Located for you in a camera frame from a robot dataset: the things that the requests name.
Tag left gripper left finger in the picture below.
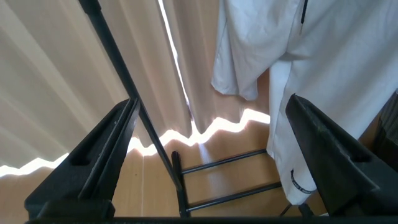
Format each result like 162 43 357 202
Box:
24 98 141 218

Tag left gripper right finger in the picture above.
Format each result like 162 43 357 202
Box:
285 94 398 217

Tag pale grey shorts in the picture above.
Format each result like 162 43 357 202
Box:
211 0 398 206

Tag black clothes rack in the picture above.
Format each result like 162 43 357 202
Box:
77 0 315 218

